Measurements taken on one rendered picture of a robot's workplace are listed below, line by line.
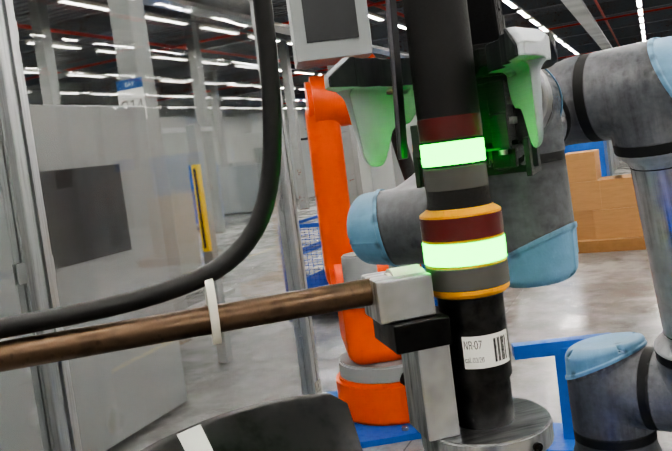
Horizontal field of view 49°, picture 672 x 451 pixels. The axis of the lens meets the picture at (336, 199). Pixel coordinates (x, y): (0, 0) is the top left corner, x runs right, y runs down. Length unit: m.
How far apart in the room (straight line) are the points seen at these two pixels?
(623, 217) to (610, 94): 8.70
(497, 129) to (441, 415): 0.17
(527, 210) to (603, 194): 9.01
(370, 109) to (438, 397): 0.16
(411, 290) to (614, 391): 0.78
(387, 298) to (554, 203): 0.29
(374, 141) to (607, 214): 9.25
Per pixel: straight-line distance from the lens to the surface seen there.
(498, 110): 0.45
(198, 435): 0.52
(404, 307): 0.38
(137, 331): 0.37
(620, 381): 1.13
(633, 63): 0.97
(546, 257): 0.63
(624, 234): 9.68
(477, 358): 0.40
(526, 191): 0.62
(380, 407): 4.39
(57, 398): 1.16
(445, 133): 0.38
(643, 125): 0.96
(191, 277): 0.37
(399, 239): 0.69
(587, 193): 9.64
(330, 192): 4.44
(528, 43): 0.36
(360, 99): 0.41
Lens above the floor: 1.62
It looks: 4 degrees down
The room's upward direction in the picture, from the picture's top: 7 degrees counter-clockwise
